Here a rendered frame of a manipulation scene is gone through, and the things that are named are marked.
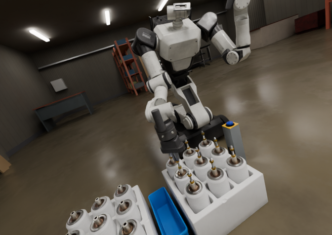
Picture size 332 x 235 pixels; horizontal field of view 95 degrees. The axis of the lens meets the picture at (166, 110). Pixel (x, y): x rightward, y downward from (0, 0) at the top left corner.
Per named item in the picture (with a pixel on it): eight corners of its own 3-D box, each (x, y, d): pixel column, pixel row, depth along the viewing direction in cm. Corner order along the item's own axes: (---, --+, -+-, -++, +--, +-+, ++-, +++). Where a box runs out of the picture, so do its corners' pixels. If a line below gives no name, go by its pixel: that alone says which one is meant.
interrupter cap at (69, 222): (69, 216, 77) (68, 215, 76) (84, 207, 79) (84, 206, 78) (65, 229, 70) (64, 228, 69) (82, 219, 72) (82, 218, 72)
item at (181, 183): (185, 210, 78) (174, 182, 73) (182, 195, 88) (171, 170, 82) (203, 203, 78) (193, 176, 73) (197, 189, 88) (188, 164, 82)
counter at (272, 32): (300, 32, 729) (298, 13, 705) (262, 47, 675) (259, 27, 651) (283, 36, 801) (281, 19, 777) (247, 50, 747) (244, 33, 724)
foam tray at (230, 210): (170, 192, 101) (161, 171, 96) (216, 163, 111) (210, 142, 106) (204, 253, 65) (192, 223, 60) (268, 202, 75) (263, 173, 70)
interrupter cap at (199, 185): (184, 195, 65) (184, 193, 65) (187, 181, 72) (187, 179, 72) (201, 196, 62) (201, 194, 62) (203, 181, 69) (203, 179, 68)
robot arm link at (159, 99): (149, 126, 68) (152, 109, 79) (168, 120, 66) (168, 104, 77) (143, 114, 65) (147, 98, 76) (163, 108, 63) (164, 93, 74)
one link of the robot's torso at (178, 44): (148, 60, 124) (140, 12, 96) (187, 51, 129) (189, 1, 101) (160, 84, 107) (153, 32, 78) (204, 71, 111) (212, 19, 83)
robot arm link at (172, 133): (187, 142, 75) (180, 121, 71) (182, 155, 67) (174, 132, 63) (165, 144, 80) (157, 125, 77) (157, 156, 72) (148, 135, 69)
